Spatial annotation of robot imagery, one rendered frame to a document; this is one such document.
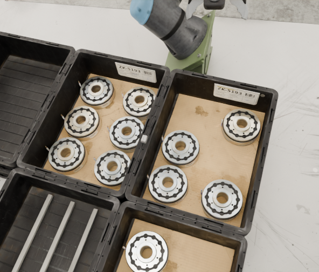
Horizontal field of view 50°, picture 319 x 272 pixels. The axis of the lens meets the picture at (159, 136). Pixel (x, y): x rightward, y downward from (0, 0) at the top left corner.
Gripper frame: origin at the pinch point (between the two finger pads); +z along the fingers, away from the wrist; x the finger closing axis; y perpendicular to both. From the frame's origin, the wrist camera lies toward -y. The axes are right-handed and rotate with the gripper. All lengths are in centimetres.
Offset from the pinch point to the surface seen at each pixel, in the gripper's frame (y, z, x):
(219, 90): -9.5, 16.1, -1.7
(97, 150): -28.4, 21.8, 31.6
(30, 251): -58, 23, 43
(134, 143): -26.6, 19.3, 20.4
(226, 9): 122, 99, -2
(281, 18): 116, 101, -37
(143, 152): -32.5, 12.7, 15.7
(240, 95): -10.5, 16.9, -7.6
